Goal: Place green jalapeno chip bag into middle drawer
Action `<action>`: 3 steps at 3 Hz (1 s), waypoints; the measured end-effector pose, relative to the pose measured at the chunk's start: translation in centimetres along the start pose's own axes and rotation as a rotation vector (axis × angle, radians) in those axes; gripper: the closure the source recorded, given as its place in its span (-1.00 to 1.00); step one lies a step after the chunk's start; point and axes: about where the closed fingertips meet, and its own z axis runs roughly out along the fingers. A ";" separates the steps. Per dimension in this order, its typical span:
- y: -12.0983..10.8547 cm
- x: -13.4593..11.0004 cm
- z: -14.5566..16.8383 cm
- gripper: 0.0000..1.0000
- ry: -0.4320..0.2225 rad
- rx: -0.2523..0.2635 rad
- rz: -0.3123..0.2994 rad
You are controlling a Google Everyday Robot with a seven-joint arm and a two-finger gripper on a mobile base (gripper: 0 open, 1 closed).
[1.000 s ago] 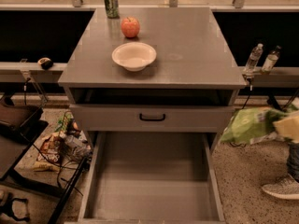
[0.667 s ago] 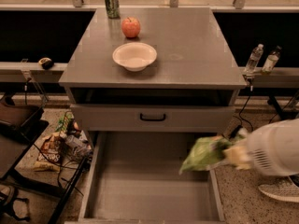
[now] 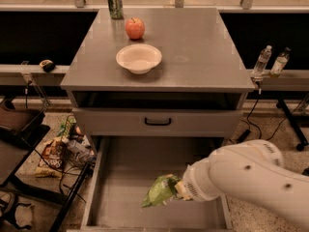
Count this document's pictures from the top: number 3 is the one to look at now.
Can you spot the brown snack bag on floor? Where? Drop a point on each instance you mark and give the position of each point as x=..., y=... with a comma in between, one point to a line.
x=52, y=159

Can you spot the grey drawer cabinet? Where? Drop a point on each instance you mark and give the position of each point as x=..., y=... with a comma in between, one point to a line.
x=200, y=67

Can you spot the clear bottle with dark cap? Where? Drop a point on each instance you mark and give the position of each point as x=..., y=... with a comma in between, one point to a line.
x=280, y=62

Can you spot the closed drawer with black handle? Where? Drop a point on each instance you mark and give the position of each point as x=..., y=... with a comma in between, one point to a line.
x=157, y=122

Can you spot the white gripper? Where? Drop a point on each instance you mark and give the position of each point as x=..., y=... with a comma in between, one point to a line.
x=192, y=183

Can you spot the green jalapeno chip bag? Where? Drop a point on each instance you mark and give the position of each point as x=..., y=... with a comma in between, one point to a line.
x=162, y=190

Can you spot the white bowl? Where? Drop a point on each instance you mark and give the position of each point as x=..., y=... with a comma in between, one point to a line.
x=139, y=58

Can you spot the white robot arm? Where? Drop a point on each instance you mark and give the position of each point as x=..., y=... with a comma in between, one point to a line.
x=252, y=171

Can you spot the red apple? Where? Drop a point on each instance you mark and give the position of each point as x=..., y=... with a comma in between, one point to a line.
x=135, y=28

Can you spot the black cart frame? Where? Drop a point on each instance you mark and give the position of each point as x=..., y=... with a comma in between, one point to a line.
x=44, y=215

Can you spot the crumpled plastic bottle on floor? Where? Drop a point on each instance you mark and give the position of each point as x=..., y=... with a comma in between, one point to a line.
x=79, y=153

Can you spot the green snack bag on floor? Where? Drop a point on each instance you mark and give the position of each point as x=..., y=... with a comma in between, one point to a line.
x=66, y=127

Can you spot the clear water bottle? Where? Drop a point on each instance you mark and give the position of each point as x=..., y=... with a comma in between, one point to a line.
x=262, y=61

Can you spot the green soda can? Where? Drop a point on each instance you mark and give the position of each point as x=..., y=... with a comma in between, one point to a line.
x=115, y=8

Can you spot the open grey bottom drawer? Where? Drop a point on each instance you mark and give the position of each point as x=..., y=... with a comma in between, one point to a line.
x=129, y=191

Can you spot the black yellow tape measure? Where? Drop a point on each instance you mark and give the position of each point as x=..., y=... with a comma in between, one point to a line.
x=47, y=65

